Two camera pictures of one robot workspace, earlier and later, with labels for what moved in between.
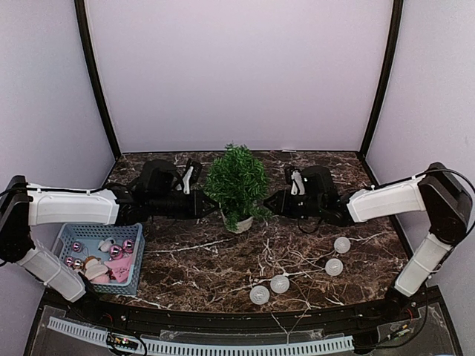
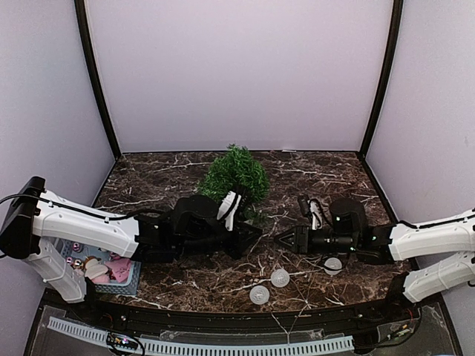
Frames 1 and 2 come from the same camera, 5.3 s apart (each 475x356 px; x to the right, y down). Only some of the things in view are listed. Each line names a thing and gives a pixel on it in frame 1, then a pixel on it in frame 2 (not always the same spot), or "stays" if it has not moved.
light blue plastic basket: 110,256 stays
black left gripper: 196,211 → 243,238
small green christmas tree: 237,182 stays
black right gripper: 281,202 → 284,242
